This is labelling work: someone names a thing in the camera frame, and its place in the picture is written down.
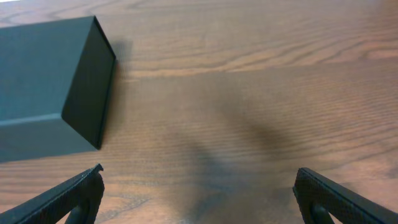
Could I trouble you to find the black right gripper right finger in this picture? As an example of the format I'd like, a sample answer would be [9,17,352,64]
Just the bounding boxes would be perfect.
[293,167,397,224]

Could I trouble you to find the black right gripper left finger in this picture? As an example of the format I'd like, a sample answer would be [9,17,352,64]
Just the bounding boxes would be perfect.
[1,164,104,224]

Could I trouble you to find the black gift box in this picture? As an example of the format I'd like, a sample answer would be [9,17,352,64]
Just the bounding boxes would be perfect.
[1,16,116,162]

